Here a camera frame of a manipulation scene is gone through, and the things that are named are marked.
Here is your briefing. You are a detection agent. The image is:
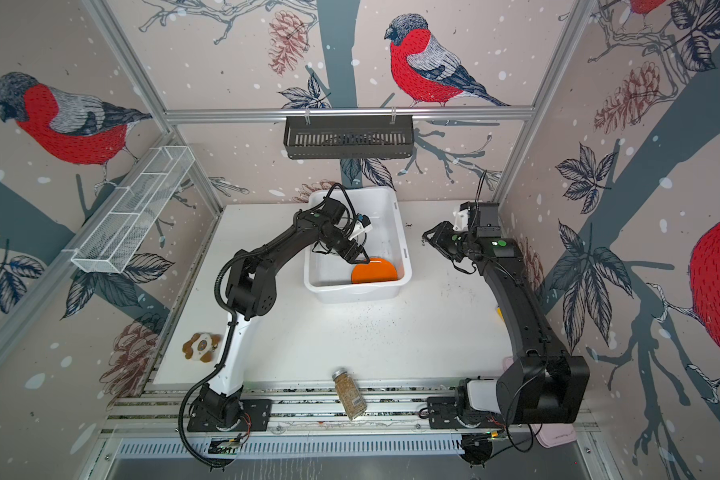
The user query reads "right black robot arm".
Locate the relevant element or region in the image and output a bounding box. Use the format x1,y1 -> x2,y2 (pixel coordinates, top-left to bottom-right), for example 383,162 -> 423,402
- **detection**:
422,202 -> 590,424

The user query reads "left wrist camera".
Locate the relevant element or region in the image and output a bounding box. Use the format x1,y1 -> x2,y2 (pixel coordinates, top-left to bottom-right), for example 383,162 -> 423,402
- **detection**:
349,214 -> 373,239

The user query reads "glass spice jar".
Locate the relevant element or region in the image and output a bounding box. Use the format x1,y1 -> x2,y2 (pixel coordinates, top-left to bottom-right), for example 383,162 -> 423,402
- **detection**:
332,368 -> 367,421

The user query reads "pink flat case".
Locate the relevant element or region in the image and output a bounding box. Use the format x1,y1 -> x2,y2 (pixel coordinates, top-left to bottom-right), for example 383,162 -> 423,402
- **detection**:
502,357 -> 577,448

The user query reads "black hanging wall basket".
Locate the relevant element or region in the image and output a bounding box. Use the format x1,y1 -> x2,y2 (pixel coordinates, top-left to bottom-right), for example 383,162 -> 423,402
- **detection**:
283,115 -> 415,160

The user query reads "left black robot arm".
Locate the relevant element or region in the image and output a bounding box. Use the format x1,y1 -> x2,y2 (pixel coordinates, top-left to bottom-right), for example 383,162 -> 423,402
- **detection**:
177,183 -> 371,471

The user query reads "orange plate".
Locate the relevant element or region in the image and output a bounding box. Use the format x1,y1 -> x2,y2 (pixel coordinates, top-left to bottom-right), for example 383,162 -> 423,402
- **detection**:
351,257 -> 399,284

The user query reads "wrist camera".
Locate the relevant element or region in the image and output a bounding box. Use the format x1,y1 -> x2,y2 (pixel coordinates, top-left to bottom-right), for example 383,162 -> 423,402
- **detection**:
349,214 -> 373,239
453,202 -> 474,232

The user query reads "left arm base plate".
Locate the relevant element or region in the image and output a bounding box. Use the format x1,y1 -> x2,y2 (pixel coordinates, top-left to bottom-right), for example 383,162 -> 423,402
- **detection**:
187,399 -> 273,433

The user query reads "small circuit board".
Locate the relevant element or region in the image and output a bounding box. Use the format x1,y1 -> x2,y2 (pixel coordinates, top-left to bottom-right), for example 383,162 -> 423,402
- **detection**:
208,438 -> 244,455

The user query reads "brown white dog coaster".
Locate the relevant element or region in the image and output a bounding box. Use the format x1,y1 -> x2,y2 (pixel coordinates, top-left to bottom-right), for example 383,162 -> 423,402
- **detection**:
182,332 -> 223,363

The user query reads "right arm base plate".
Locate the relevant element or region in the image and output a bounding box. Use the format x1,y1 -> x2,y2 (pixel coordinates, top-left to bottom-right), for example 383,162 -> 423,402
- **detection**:
420,396 -> 505,430

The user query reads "white plastic bin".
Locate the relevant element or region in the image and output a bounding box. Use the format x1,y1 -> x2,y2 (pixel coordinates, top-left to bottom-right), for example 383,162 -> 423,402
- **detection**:
304,187 -> 412,304

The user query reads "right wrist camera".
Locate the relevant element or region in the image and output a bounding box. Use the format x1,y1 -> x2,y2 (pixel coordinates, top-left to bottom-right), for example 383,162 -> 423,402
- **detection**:
453,202 -> 474,232

